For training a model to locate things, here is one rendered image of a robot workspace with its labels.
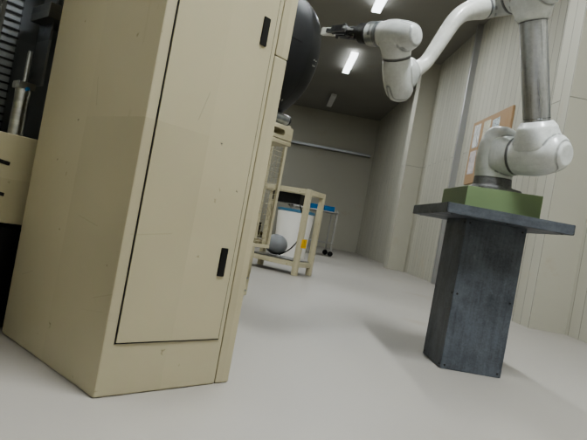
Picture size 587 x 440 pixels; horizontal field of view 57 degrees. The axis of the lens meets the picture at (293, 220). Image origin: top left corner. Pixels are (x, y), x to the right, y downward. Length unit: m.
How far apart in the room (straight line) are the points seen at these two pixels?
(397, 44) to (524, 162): 0.70
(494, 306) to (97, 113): 1.66
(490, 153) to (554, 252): 2.38
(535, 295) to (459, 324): 2.37
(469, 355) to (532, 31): 1.27
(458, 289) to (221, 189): 1.21
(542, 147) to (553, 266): 2.51
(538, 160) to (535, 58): 0.38
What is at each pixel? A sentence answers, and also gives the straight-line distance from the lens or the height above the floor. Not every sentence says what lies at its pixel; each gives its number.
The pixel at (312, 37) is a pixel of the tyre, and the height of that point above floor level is 1.22.
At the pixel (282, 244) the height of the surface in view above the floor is 0.25.
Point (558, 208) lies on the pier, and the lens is 4.70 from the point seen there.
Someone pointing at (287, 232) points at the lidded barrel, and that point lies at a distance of 7.57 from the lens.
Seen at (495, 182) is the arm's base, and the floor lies 0.78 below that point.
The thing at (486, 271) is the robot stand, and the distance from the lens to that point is 2.33.
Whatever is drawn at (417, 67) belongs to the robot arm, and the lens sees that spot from 2.10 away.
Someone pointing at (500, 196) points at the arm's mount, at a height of 0.72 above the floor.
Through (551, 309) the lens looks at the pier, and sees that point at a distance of 4.73.
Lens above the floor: 0.46
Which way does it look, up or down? level
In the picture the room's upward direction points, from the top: 10 degrees clockwise
